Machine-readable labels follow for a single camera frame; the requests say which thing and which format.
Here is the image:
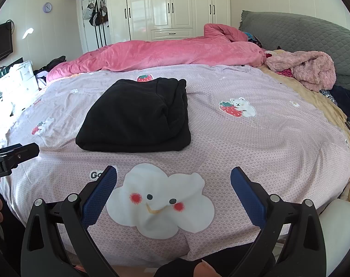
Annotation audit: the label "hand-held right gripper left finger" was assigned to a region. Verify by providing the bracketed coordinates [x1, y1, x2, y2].
[21, 165, 120, 277]

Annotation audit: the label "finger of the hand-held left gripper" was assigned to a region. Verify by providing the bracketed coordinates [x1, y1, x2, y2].
[0, 142, 41, 166]

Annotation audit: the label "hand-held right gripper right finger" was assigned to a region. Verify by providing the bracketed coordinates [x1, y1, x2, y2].
[230, 166, 327, 277]

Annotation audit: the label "black sweater with orange cuffs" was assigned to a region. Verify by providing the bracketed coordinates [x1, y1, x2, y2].
[75, 78, 192, 152]

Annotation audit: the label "pile of dark clothes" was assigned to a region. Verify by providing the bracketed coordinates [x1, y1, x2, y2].
[34, 55, 67, 73]

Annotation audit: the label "dark blue clothes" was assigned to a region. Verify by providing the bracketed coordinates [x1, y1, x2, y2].
[320, 85, 350, 137]

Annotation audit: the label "colourful clothes by headboard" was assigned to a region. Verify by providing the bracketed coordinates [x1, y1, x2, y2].
[246, 32, 264, 47]

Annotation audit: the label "lilac printed bed sheet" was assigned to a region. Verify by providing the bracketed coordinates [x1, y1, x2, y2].
[0, 63, 350, 267]

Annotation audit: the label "white cabinet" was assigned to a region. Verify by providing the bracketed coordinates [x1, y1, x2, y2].
[0, 60, 41, 117]

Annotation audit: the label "white round object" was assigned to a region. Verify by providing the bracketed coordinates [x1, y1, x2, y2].
[318, 199, 350, 267]

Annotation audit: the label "person's black trousers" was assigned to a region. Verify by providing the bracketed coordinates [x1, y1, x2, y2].
[154, 234, 277, 277]

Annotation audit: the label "black television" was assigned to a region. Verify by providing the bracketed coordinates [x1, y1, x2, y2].
[0, 20, 14, 67]

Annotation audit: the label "beige blanket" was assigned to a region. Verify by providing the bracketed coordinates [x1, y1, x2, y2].
[258, 49, 350, 158]

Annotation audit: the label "pink fluffy garment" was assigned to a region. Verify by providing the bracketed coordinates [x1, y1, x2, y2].
[265, 50, 337, 93]

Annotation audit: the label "pink duvet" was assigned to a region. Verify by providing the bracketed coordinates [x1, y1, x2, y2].
[46, 23, 268, 83]

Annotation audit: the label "hanging bags on door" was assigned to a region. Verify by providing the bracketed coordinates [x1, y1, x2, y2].
[83, 0, 110, 27]

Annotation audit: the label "grey quilted headboard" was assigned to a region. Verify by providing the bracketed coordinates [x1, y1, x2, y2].
[239, 10, 350, 93]

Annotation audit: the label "white wardrobe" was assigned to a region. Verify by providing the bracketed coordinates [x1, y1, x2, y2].
[64, 0, 232, 42]

